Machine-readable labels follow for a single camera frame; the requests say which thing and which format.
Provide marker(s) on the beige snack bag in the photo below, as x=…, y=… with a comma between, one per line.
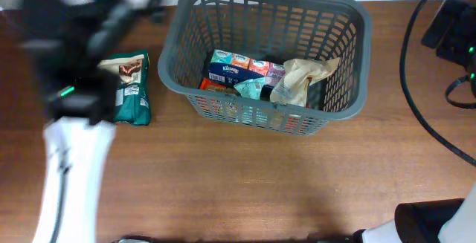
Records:
x=300, y=74

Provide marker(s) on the blue Kleenex tissue pack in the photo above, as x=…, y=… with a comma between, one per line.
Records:
x=229, y=69

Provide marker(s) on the white teal wipes packet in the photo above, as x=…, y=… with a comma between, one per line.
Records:
x=251, y=88

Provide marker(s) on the green coffee bag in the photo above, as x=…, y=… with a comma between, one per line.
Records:
x=132, y=100

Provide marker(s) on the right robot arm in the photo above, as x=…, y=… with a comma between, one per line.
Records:
x=451, y=34

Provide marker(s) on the grey plastic basket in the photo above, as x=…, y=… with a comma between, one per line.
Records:
x=274, y=30

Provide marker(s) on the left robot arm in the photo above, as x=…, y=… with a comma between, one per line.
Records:
x=66, y=44

